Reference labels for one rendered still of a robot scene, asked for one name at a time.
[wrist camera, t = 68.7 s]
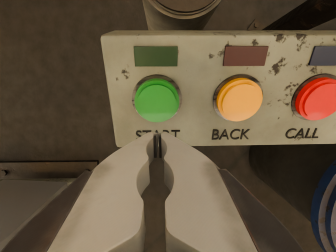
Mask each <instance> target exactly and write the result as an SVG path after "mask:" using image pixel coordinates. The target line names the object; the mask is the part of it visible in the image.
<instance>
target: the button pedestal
mask: <svg viewBox="0 0 336 252"><path fill-rule="evenodd" d="M100 41H101V47H102V54H103V61H104V68H105V75H106V82H107V88H108V95H109V102H110V109H111V116H112V123H113V129H114V136H115V143H116V145H117V147H124V146H126V145H127V144H129V143H131V142H133V141H134V140H136V139H138V138H139V137H141V136H143V135H145V134H146V133H150V132H155V133H161V132H167V133H169V134H171V135H172V136H174V137H176V138H178V139H179V140H181V141H183V142H184V143H186V144H188V145H190V146H245V145H307V144H336V111H335V112H334V113H332V114H331V115H329V116H328V117H325V118H323V119H319V120H309V119H306V118H304V117H303V116H301V115H300V114H299V113H298V112H297V110H296V98H297V96H298V94H299V92H300V91H301V90H302V88H303V87H304V86H306V85H307V84H308V83H310V82H311V81H313V80H316V79H318V78H332V79H334V80H336V65H313V66H309V61H310V58H311V55H312V52H313V49H314V46H336V30H114V31H111V32H108V33H105V34H103V35H101V38H100ZM225 46H268V51H267V56H266V60H265V65H264V66H223V61H224V53H225ZM134 47H178V53H177V66H135V58H134ZM238 78H246V79H250V80H252V81H253V82H255V83H256V84H257V85H258V86H259V87H260V88H261V91H262V103H261V106H260V108H259V109H258V111H257V112H256V113H255V114H254V115H253V116H251V117H250V118H248V119H245V120H242V121H231V120H228V119H226V118H224V117H223V116H222V114H221V113H220V111H219V110H218V107H217V96H218V93H219V91H220V90H221V88H222V87H223V86H224V85H225V84H226V83H228V82H229V81H231V80H234V79H238ZM150 79H163V80H166V81H168V82H170V83H171V84H172V85H173V86H174V87H175V88H176V90H177V93H178V97H179V107H178V110H177V112H176V113H175V115H174V116H173V117H171V118H170V119H168V120H166V121H163V122H152V121H148V120H146V119H144V118H143V117H142V116H141V115H140V114H139V113H138V112H137V110H136V107H135V95H136V92H137V90H138V88H139V87H140V85H141V84H142V83H144V82H145V81H148V80H150Z"/></svg>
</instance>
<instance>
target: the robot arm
mask: <svg viewBox="0 0 336 252"><path fill-rule="evenodd" d="M158 145H159V158H162V160H163V161H164V183H165V185H166V186H167V187H168V188H169V190H170V194H169V196H168V197H167V199H166V200H165V242H166V252H305V251H304V249H303V248H302V247H301V245H300V244H299V243H298V241H297V240H296V239H295V238H294V236H293V235H292V234H291V233H290V232H289V230H288V229H287V228H286V227H285V226H284V225H283V224H282V223H281V221H280V220H279V219H278V218H277V217H276V216H275V215H274V214H273V213H272V212H271V211H270V210H269V209H267V208H266V207H265V206H264V205H263V204H262V203H261V202H260V201H259V200H258V199H257V198H256V197H255V196H254V195H253V194H252V193H251V192H250V191H249V190H248V189H247V188H245V187H244V186H243V185H242V184H241V183H240V182H239V181H238V180H237V179H236V178H235V177H234V176H233V175H232V174H231V173H230V172H229V171H228V170H227V169H220V168H219V167H218V166H217V165H216V164H215V163H214V162H212V161H211V160H210V159H209V158H208V157H207V156H206V155H204V154H203V153H201V152H200V151H198V150H197V149H195V148H193V147H192V146H190V145H188V144H186V143H185V142H183V141H181V140H180V139H178V138H176V137H174V136H173V135H171V134H169V133H168V132H165V131H163V132H160V133H156V132H153V131H152V132H148V133H146V134H144V135H143V136H141V137H139V138H137V139H136V140H134V141H132V142H130V143H129V144H127V145H125V146H124V147H122V148H120V149H118V150H117V151H115V152H114V153H112V154H111V155H110V156H108V157H107V158H106V159H104V160H103V161H102V162H101V163H100V164H99V165H97V166H96V167H95V168H94V169H93V170H92V171H84V172H83V173H82V174H81V175H80V176H79V177H78V178H76V179H75V180H74V181H73V182H72V183H71V184H70V185H69V186H68V187H66V188H65V189H64V190H63V191H62V192H61V193H60V194H59V195H58V196H56V197H55V198H54V199H53V200H52V201H51V202H50V203H49V204H48V205H46V206H45V207H44V208H43V209H42V210H41V211H40V212H39V213H38V214H36V215H35V216H34V217H33V218H32V219H31V220H30V221H29V222H28V223H27V224H26V225H25V226H24V227H23V228H22V229H21V230H20V231H19V232H18V233H17V234H16V235H15V236H14V237H13V238H12V239H11V240H10V241H9V242H8V244H7V245H6V246H5V247H4V248H3V249H2V250H1V252H144V244H145V236H146V223H145V211H144V201H143V199H142V198H141V195H142V193H143V191H144V190H145V188H146V187H147V186H148V185H149V183H150V171H149V165H150V163H151V162H152V161H153V160H154V158H157V152H158Z"/></svg>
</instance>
